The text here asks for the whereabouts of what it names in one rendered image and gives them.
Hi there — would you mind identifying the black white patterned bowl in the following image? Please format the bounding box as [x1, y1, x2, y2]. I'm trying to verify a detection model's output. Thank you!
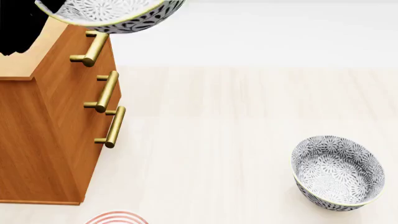
[34, 0, 187, 35]
[290, 134, 387, 212]

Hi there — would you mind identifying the wooden cabinet with drawers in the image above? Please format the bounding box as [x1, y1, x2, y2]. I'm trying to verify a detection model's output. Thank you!
[0, 16, 123, 207]

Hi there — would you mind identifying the white plate with red rings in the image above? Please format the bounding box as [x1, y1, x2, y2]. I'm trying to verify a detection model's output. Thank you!
[84, 210, 150, 224]

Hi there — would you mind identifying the brass bar drawer handle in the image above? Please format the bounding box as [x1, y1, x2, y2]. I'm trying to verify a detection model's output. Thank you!
[69, 30, 110, 68]
[94, 105, 127, 149]
[83, 70, 120, 114]

